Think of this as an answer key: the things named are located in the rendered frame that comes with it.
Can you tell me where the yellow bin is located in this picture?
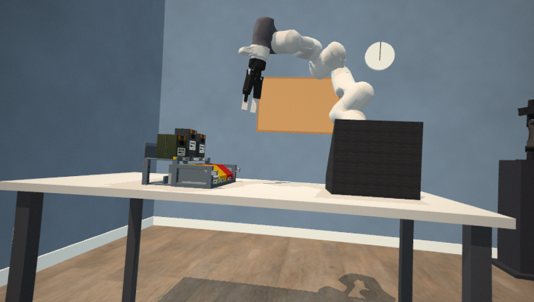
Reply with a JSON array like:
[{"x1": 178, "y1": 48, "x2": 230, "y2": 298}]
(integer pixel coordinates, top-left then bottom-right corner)
[{"x1": 191, "y1": 164, "x2": 225, "y2": 182}]

